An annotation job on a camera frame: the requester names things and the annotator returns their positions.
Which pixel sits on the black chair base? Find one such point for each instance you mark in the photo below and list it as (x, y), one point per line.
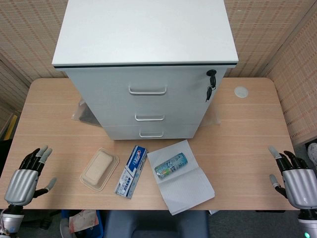
(47, 219)

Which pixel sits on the white drawer cabinet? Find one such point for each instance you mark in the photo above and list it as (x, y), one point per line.
(146, 32)

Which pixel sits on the blue white toothpaste box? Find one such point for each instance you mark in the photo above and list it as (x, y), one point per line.
(131, 171)

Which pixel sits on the beige pulp food container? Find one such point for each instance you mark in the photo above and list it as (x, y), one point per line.
(99, 169)

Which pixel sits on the dark blue chair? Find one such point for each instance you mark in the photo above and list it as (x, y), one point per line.
(158, 223)

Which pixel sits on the white shoe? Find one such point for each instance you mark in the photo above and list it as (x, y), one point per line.
(312, 155)

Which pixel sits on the white lined notebook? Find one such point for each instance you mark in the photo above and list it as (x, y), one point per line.
(188, 188)

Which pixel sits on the green blue drink can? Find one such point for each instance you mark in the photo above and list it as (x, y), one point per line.
(171, 165)

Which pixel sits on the medium white drawer front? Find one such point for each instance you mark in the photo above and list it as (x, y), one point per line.
(111, 114)

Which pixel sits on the large white drawer front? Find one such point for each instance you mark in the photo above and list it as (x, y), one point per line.
(104, 84)

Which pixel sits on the black key in lock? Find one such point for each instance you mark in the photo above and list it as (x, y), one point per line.
(212, 77)

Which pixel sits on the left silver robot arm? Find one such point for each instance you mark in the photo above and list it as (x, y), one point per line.
(11, 219)

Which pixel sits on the small white drawer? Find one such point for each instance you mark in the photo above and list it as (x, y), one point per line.
(123, 132)

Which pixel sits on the black hanging key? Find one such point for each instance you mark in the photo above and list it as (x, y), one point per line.
(208, 94)

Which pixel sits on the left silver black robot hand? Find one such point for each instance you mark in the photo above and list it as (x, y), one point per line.
(21, 182)

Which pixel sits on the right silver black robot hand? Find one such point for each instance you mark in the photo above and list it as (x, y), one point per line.
(297, 184)

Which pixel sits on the red white package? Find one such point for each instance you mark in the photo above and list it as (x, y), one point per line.
(83, 220)

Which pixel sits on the yellow black object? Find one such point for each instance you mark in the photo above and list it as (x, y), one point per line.
(10, 130)

